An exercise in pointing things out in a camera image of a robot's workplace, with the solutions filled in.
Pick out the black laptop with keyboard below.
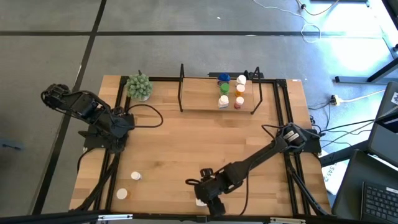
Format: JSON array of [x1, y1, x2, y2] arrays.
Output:
[[331, 149, 398, 224]]

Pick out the dark floor object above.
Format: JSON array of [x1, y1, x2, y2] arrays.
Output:
[[0, 141, 24, 152]]

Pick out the amber bottle white cap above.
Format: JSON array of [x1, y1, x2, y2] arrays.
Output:
[[116, 187, 131, 200]]

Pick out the black table leg bar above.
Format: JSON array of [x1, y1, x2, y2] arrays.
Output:
[[319, 139, 370, 168]]

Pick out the large white bottle striped label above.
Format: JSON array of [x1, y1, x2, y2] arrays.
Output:
[[217, 95, 230, 109]]

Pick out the blue-capped bottle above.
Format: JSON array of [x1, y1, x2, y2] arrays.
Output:
[[216, 73, 231, 86]]

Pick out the green potted plant white pot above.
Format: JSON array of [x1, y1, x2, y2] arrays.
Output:
[[124, 73, 154, 102]]

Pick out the black aluminium table frame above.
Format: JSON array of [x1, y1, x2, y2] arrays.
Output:
[[0, 72, 398, 224]]

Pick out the wooden shelf black metal frame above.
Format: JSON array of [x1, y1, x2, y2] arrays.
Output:
[[177, 63, 264, 115]]

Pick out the grey laptop lid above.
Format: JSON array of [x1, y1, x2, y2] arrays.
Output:
[[368, 81, 398, 160]]

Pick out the white floor cable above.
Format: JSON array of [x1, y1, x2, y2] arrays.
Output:
[[252, 0, 322, 44]]

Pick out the black floor cable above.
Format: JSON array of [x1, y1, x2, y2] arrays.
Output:
[[295, 0, 340, 16]]

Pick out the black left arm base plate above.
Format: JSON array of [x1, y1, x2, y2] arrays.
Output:
[[83, 130, 129, 153]]

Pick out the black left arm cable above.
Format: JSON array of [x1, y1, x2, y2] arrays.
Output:
[[126, 103, 164, 129]]

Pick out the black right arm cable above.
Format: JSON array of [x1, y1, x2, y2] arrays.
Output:
[[238, 123, 282, 217]]

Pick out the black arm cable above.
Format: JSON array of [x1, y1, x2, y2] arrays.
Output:
[[238, 123, 282, 217], [126, 103, 164, 129]]

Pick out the black floor stand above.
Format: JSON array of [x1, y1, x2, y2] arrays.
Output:
[[335, 57, 398, 85]]

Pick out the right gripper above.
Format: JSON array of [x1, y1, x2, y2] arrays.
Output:
[[185, 167, 233, 217]]

